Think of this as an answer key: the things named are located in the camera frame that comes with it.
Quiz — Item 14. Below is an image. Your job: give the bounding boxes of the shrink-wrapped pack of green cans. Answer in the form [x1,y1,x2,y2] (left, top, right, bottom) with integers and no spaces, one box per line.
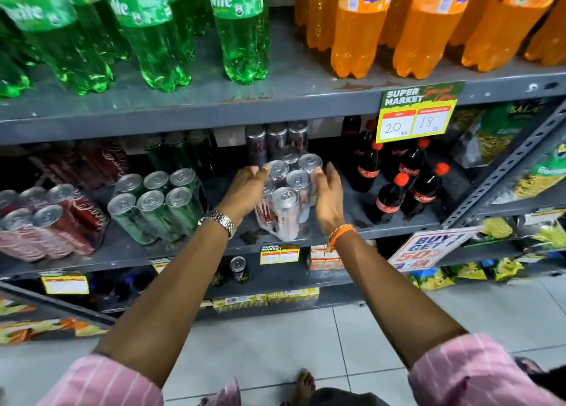
[107,168,208,245]

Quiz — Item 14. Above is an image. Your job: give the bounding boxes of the person's bare foot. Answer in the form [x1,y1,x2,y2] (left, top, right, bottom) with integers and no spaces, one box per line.
[293,369,317,406]

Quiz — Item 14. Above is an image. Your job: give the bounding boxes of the black drink can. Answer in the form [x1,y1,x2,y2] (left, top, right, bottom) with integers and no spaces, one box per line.
[229,256,250,285]

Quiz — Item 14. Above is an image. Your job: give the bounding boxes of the grey slotted metal rack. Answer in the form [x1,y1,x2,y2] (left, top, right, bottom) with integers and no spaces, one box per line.
[440,101,566,269]

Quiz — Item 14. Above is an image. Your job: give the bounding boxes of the person's left forearm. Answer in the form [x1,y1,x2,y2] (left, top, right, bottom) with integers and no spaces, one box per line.
[94,219,231,389]

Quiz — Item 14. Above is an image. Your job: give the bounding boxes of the large yellow green price sign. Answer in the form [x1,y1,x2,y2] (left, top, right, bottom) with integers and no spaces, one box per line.
[376,80,466,144]

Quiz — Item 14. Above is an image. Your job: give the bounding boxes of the row of orange soda bottles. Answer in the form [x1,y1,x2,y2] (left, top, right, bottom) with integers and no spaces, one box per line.
[294,0,566,80]

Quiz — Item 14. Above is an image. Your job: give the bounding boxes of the white red offer sign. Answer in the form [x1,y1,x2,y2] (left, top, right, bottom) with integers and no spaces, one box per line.
[387,226,483,273]

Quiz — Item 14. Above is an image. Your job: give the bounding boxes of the person's left hand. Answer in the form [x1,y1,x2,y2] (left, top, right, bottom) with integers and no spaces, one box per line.
[215,165,271,227]

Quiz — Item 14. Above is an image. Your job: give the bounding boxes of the person's right hand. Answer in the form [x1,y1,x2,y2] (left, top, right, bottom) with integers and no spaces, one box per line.
[312,162,346,236]

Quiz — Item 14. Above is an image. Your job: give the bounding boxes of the shrink-wrapped pack of red cans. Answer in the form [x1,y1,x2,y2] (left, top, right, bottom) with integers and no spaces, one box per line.
[0,184,110,262]

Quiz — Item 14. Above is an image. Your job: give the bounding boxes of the grey metal shelf rack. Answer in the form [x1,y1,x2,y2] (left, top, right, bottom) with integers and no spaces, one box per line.
[0,8,566,320]

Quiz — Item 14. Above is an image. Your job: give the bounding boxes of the person's right forearm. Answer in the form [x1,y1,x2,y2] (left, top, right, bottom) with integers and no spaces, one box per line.
[329,231,468,370]

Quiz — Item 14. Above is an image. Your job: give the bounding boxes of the silver metal wristwatch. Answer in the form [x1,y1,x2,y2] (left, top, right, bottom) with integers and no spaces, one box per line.
[198,210,238,240]

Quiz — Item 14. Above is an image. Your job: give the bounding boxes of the single silver soda can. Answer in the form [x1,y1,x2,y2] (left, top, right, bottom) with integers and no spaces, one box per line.
[287,120,309,152]
[246,125,269,167]
[266,123,289,160]

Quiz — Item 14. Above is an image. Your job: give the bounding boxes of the dim pack of red cans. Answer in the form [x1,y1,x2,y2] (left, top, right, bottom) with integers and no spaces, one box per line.
[29,139,132,190]

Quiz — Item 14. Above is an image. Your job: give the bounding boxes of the orange thread bracelet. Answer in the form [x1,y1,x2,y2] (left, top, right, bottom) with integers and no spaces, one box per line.
[327,223,357,251]

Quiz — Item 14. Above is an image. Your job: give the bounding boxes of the single green soda can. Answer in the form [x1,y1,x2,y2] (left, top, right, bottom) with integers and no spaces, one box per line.
[186,129,217,176]
[144,135,171,174]
[164,131,192,171]

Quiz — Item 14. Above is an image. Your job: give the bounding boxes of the shrink-wrapped pack of silver cans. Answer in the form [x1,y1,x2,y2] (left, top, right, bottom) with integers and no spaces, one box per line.
[254,147,323,242]

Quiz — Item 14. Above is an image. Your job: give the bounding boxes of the orange yellow packets on rack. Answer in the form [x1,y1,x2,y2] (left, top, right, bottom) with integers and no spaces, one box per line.
[0,296,109,346]

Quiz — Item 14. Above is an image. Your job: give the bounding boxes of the row of green soda bottles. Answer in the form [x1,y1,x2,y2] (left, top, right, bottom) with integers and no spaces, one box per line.
[0,0,271,99]

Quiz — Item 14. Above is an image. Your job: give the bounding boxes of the orange white carton boxes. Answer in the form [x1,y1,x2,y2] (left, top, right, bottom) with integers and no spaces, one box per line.
[307,244,345,271]

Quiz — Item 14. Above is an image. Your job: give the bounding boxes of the row of small yellow boxes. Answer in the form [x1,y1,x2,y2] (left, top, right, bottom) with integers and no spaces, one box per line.
[200,287,320,310]

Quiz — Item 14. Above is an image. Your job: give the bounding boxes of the pink striped shirt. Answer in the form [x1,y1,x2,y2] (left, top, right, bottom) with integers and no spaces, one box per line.
[35,333,566,406]

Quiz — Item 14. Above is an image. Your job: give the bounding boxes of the dark trousers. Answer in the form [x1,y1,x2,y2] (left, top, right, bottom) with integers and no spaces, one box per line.
[310,387,392,406]

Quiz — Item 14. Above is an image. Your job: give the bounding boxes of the group of dark cola bottles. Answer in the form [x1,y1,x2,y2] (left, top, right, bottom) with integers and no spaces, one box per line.
[340,115,451,225]

